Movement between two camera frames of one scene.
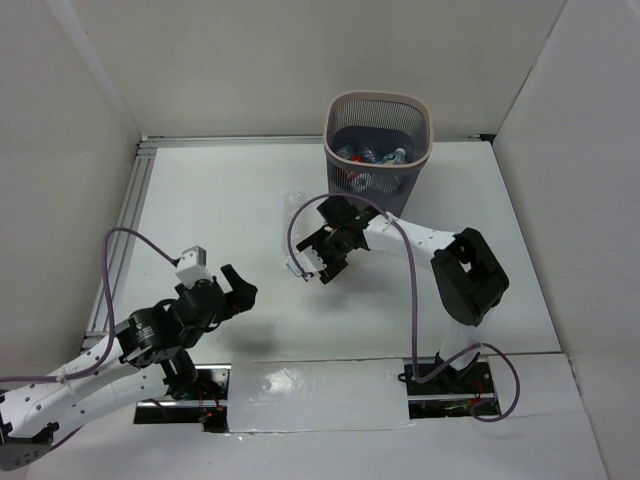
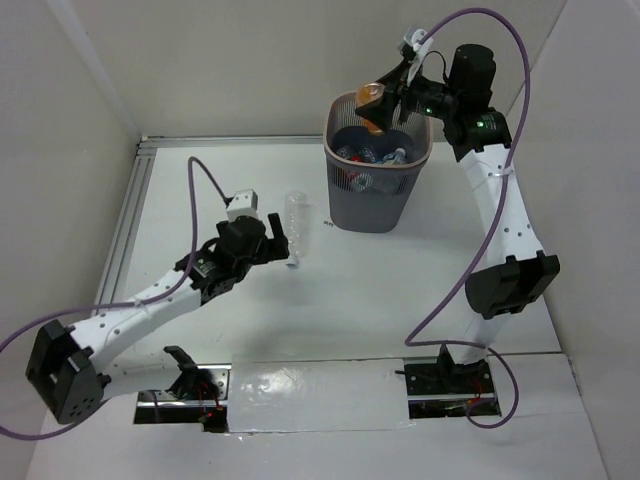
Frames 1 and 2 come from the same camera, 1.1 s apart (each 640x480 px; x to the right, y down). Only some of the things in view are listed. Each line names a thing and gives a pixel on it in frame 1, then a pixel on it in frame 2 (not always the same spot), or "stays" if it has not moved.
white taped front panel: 317,395 stays
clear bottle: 396,158 stays
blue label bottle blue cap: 369,155 stays
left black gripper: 223,296 -> 270,245
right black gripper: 318,237 -> 379,112
